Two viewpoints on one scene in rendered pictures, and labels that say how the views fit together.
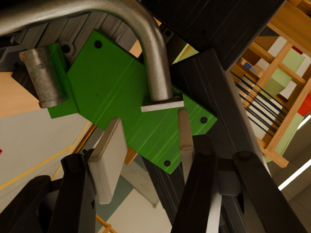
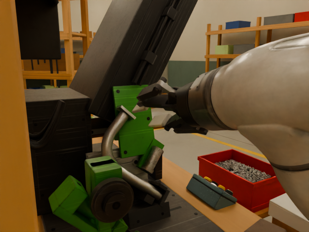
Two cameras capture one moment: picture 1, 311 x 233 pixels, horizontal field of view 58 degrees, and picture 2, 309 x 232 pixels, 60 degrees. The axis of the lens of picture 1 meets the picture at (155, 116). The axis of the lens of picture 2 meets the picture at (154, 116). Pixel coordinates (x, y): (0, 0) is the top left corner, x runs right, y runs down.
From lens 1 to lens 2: 0.40 m
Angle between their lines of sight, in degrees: 12
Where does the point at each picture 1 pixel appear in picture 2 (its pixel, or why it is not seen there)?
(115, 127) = (152, 124)
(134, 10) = (106, 149)
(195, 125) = (123, 92)
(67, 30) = (128, 167)
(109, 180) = (164, 117)
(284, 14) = not seen: outside the picture
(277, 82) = not seen: hidden behind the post
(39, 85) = (156, 158)
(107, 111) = (145, 128)
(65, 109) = (157, 143)
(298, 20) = not seen: outside the picture
